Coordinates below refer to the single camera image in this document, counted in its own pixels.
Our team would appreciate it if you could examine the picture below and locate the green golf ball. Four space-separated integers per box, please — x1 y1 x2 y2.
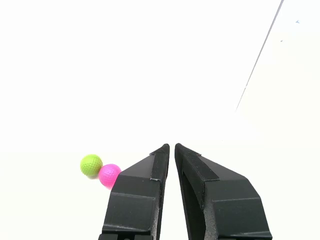
79 154 104 179

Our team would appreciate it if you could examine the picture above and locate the pink golf ball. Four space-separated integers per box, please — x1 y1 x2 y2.
98 163 122 189

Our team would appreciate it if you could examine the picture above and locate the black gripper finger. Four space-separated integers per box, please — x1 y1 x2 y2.
174 142 273 240
97 143 171 240

